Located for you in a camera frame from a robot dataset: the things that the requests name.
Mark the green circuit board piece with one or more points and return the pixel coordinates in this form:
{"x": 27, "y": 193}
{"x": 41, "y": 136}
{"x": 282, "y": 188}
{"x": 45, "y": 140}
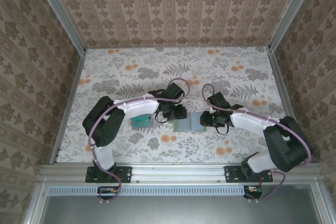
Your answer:
{"x": 132, "y": 127}

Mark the right aluminium frame post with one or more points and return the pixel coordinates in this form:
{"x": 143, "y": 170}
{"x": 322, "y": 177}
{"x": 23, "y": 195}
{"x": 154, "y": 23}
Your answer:
{"x": 292, "y": 11}

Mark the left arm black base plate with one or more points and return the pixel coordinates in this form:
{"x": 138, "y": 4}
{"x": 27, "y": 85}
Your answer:
{"x": 126, "y": 174}

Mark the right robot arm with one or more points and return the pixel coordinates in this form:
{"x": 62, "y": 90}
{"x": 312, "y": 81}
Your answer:
{"x": 286, "y": 145}

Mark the aluminium frame post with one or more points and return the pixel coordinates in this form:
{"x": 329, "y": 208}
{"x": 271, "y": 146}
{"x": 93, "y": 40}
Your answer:
{"x": 292, "y": 11}
{"x": 60, "y": 14}

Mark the grey metal panel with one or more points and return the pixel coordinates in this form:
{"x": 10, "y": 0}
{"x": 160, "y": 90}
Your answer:
{"x": 178, "y": 211}

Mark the left aluminium side rail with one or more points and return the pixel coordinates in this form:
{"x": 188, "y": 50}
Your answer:
{"x": 68, "y": 106}

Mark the aluminium side rail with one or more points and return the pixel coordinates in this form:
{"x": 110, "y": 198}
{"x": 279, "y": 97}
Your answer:
{"x": 282, "y": 87}
{"x": 68, "y": 106}

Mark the right aluminium side rail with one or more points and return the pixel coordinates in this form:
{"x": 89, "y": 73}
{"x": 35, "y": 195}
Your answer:
{"x": 282, "y": 87}

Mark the left aluminium frame post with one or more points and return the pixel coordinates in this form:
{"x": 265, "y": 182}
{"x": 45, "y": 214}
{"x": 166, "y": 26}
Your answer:
{"x": 60, "y": 14}

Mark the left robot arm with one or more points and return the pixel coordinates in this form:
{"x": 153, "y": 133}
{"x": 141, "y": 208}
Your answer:
{"x": 105, "y": 127}

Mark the aluminium front frame rail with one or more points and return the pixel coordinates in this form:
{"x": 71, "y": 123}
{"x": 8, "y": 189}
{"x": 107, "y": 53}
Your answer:
{"x": 178, "y": 172}

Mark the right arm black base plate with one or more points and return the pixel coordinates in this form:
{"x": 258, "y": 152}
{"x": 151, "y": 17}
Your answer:
{"x": 231, "y": 174}

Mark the mint green card holder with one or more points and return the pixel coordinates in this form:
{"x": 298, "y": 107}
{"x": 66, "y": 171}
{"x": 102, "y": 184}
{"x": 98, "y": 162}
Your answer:
{"x": 189, "y": 125}

